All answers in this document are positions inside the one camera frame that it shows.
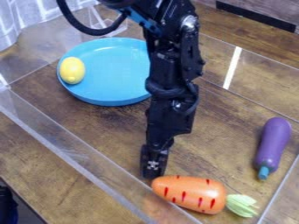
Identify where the yellow toy lemon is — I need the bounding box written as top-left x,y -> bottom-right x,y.
59,57 -> 85,85

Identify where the blue round plate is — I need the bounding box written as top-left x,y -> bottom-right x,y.
55,38 -> 150,107

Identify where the clear acrylic tray wall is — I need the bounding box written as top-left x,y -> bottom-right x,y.
0,87 -> 201,224

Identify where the orange toy carrot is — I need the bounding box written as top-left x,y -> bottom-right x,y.
150,175 -> 257,218

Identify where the white lattice curtain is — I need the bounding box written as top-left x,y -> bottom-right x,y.
0,0 -> 98,52

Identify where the purple toy eggplant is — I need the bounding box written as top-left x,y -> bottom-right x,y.
253,117 -> 292,180

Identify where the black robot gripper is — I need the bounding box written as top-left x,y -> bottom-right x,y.
138,94 -> 200,180

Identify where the dark wooden bar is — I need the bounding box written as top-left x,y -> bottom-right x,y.
216,0 -> 296,33

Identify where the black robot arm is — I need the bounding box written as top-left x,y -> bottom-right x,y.
120,0 -> 204,179

